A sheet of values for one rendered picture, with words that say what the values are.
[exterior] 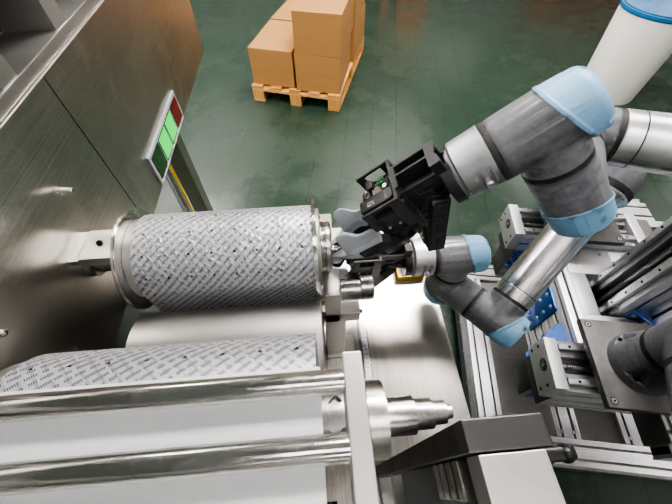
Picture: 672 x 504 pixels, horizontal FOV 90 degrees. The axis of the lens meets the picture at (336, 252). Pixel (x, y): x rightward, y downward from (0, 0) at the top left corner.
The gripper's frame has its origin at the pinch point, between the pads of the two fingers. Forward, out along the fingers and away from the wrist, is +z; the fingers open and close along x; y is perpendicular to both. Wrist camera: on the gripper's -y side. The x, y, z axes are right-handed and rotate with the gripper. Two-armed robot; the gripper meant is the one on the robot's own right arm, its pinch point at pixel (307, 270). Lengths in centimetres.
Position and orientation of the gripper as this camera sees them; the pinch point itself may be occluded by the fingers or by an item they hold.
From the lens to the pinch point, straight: 67.4
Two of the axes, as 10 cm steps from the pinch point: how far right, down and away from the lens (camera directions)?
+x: 0.8, 8.2, -5.7
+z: -10.0, 0.6, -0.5
